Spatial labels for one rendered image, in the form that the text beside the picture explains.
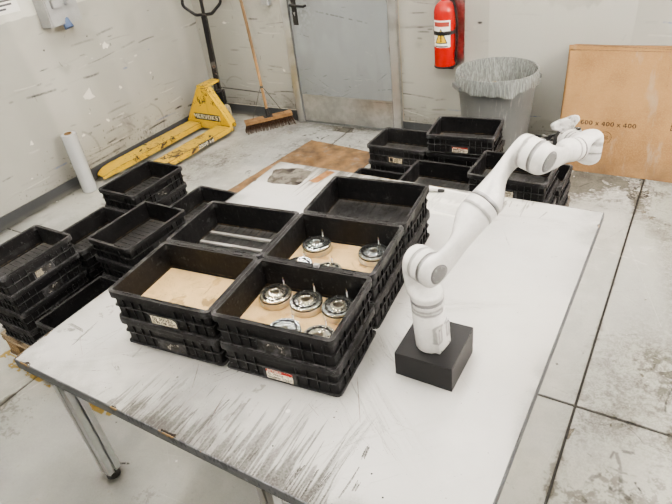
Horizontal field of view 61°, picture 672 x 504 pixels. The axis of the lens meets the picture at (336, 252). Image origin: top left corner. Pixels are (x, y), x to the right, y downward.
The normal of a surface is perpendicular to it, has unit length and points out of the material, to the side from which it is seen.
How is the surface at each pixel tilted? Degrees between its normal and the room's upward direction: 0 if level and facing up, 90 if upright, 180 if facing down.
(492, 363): 0
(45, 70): 90
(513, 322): 0
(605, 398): 0
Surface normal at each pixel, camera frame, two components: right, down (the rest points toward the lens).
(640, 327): -0.11, -0.83
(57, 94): 0.86, 0.20
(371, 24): -0.50, 0.53
